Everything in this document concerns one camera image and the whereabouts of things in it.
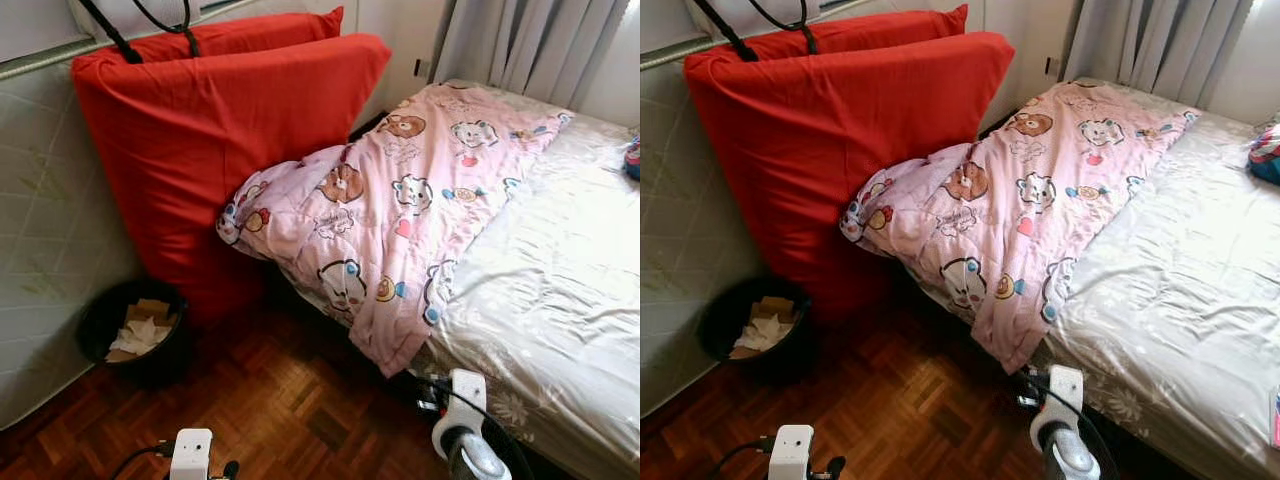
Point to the grey curtain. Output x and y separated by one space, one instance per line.
1150 45
530 45

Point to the crumpled paper waste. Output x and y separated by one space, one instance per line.
140 330
765 325

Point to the pale green upright mattress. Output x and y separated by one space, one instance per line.
50 220
670 230

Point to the star and stripes bolster pillow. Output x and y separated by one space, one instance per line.
1267 155
633 158

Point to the pink cartoon print blanket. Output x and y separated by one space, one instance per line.
400 200
1020 200

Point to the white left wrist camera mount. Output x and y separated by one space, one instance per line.
790 455
190 455

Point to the wall power socket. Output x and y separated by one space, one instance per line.
1052 67

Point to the black waste bin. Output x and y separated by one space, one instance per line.
715 305
100 305

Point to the bed with beige bedspread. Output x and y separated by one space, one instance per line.
550 270
1170 280

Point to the small red cushion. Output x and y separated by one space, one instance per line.
250 32
870 30

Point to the large red cushion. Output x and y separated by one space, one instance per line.
840 160
220 160

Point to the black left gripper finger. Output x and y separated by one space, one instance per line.
228 470
832 468

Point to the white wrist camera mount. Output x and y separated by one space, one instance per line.
1062 405
462 405
190 455
790 455

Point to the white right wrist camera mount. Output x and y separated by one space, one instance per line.
1062 405
462 405

